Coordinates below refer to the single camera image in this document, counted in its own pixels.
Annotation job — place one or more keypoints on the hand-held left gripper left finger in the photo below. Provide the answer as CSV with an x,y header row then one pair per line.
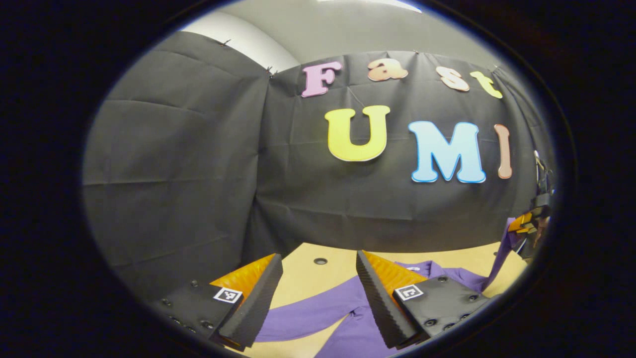
x,y
256,308

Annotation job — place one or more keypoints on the purple button shirt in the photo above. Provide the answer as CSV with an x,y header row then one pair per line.
x,y
318,313

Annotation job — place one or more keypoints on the black backdrop cloth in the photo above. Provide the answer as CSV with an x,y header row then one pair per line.
x,y
198,174

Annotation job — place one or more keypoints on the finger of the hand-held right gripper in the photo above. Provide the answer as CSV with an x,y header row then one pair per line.
x,y
520,223

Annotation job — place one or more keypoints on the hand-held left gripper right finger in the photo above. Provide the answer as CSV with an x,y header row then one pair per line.
x,y
382,308

